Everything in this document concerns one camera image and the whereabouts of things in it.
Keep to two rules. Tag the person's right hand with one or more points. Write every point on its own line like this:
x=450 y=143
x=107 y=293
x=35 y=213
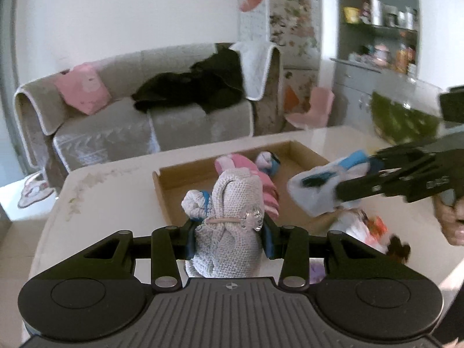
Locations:
x=451 y=220

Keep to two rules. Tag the pink cushion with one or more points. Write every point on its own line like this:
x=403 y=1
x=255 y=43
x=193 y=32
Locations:
x=82 y=88

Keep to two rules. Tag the cardboard box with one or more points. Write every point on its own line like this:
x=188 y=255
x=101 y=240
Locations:
x=173 y=182

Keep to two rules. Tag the blue and white sock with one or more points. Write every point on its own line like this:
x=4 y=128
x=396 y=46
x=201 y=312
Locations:
x=314 y=190

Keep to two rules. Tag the pink small chair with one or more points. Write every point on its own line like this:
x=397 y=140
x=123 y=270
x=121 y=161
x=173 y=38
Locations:
x=321 y=103

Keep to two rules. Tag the grey sofa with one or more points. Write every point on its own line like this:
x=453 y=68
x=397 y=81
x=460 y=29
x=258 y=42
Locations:
x=57 y=137

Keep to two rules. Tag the white blue sock ball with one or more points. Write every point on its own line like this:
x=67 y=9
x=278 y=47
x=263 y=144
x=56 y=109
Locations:
x=268 y=163

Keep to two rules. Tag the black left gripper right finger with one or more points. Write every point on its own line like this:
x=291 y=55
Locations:
x=289 y=243

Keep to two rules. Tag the grey shelf cabinet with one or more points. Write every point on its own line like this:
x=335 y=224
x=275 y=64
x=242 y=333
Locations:
x=372 y=35

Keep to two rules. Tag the black knit sock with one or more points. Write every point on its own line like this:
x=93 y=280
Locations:
x=398 y=251

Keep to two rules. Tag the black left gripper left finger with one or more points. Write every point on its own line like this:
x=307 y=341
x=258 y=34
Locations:
x=168 y=245

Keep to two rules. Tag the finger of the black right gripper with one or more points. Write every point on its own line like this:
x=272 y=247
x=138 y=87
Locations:
x=408 y=158
x=380 y=184

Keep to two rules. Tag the purple sock bundle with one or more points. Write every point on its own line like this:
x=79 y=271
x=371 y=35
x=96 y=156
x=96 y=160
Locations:
x=317 y=271

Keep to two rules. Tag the white quilted sofa throw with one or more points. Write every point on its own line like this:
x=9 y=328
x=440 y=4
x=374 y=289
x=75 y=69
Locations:
x=260 y=61

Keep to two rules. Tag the white knit sock bundle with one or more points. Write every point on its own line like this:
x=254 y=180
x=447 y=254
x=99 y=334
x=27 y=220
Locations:
x=228 y=224

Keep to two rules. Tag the black clothes on sofa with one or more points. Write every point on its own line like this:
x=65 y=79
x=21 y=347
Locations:
x=214 y=83

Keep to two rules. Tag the pink fluffy sock bundle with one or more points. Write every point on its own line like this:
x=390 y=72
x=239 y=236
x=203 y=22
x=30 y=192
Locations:
x=267 y=188

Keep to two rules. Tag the green glass fish tank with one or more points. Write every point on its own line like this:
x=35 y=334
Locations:
x=398 y=123

